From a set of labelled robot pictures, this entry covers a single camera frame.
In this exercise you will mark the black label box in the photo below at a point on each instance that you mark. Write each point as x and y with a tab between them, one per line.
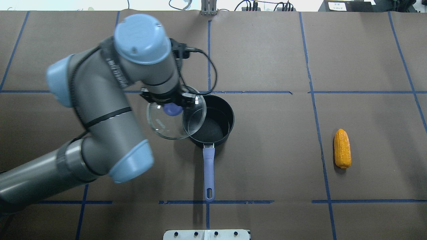
347	6

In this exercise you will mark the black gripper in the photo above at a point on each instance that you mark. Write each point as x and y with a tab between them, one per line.
162	99

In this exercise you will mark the aluminium frame post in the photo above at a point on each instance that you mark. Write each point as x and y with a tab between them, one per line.
209	7

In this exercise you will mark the yellow corn cob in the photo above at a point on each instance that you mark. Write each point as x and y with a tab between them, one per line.
342	149

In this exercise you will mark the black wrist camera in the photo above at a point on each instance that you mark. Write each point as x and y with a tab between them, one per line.
182	50

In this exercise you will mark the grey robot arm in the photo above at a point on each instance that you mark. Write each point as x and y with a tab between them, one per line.
93	83

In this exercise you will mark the dark blue saucepan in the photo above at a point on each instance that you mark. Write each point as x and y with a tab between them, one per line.
209	127

